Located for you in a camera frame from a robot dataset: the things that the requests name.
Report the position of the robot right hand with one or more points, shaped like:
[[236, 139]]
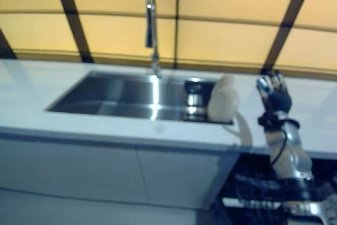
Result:
[[276, 98]]

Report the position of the large beige plate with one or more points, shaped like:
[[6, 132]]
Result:
[[222, 103]]

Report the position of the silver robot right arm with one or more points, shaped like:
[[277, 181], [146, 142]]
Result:
[[295, 151]]

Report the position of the small beige plate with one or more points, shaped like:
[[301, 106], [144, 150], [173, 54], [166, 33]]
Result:
[[227, 78]]

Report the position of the black dish drying rack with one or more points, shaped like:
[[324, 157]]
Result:
[[194, 98]]

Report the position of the white cabinet door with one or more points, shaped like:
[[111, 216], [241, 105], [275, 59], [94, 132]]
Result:
[[179, 175], [65, 161]]

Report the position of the chrome kitchen faucet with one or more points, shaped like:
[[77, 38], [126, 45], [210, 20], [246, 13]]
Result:
[[152, 32]]

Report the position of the stainless steel sink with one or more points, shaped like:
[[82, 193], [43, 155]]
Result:
[[110, 96]]

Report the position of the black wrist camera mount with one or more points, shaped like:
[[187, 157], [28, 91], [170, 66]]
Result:
[[271, 120]]

